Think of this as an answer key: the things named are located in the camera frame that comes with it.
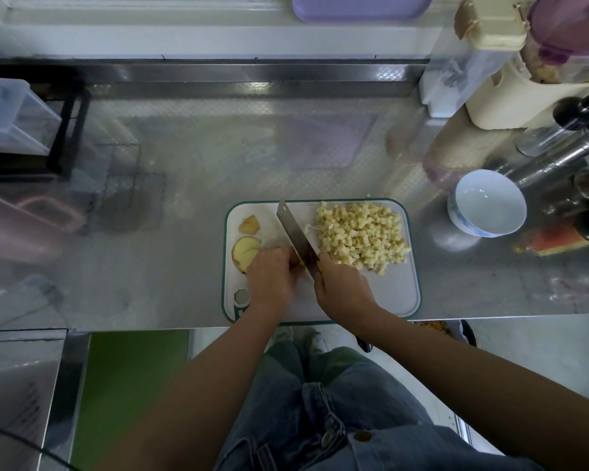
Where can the person's right hand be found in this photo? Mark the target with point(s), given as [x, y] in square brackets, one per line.
[346, 289]

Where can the person's left hand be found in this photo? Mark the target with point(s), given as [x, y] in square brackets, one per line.
[273, 279]

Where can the pile of yellow potato slices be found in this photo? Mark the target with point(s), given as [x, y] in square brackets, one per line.
[245, 252]

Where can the steel cleaver knife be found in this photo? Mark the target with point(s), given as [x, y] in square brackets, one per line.
[296, 232]

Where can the pile of diced potato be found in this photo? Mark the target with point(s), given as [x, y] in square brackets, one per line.
[361, 235]

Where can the white bowl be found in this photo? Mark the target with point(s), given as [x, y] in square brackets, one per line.
[487, 203]

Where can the person's left forearm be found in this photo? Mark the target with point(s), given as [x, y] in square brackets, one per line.
[186, 392]

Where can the person's right forearm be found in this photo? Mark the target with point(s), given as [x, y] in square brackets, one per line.
[496, 392]

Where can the person's white left shoe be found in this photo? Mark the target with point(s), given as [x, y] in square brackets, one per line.
[283, 338]

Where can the metal bowl with scraps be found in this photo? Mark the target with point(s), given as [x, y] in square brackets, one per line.
[452, 328]

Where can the person's blue jeans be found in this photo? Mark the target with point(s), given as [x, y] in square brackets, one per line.
[319, 417]

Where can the white cutting board green rim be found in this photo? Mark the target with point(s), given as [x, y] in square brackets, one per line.
[402, 289]

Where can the green mat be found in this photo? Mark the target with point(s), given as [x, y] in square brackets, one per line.
[128, 387]

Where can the black metal rack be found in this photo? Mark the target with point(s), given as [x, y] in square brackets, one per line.
[71, 127]

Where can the cream plastic canister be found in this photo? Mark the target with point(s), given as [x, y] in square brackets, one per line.
[515, 101]

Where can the pink kettle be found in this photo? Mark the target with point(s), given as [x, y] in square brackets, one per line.
[25, 225]

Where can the clear container cream lid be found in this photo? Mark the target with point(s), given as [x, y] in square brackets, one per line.
[466, 61]

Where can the glass bottle black cap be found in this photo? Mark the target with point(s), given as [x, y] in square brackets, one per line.
[560, 127]

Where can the steel bin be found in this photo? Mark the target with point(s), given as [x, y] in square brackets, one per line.
[20, 402]

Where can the purple plastic cutting board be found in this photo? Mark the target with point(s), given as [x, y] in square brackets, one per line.
[361, 5]

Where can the clear plastic storage box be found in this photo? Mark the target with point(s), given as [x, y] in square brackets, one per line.
[15, 117]

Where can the purple lid food container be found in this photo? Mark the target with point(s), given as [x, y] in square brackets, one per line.
[569, 32]

